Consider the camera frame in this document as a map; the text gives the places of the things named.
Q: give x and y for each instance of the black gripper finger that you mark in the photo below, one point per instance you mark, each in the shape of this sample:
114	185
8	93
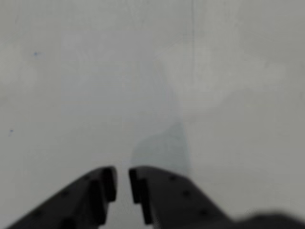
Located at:
171	200
78	202

